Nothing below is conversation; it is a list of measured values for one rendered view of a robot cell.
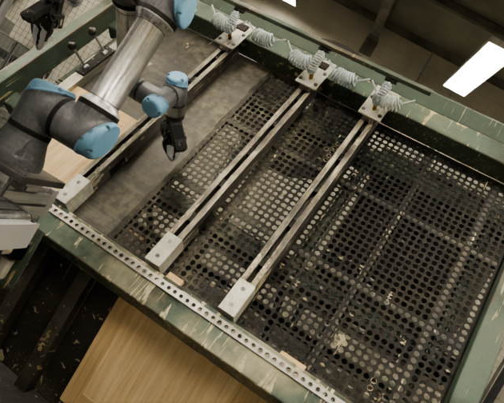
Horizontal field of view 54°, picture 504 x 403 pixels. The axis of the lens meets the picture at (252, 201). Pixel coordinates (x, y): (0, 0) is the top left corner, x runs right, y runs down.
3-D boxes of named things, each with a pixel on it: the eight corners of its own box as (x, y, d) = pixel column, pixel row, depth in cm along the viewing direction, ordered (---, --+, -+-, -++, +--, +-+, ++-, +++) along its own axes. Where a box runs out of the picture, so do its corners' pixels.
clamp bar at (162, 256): (142, 263, 171) (132, 228, 151) (313, 73, 228) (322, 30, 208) (165, 279, 168) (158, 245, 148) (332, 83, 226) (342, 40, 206)
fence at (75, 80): (-22, 154, 193) (-26, 147, 190) (141, 30, 239) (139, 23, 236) (-13, 160, 192) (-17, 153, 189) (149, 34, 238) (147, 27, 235)
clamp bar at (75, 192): (54, 204, 182) (34, 163, 163) (238, 37, 240) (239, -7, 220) (74, 217, 180) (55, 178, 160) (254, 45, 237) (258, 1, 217)
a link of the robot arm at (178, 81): (160, 76, 165) (174, 66, 171) (158, 104, 173) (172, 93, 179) (180, 85, 164) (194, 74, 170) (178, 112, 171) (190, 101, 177)
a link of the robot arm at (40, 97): (26, 121, 139) (50, 80, 139) (65, 145, 137) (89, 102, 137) (-1, 111, 127) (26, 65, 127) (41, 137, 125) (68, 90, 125)
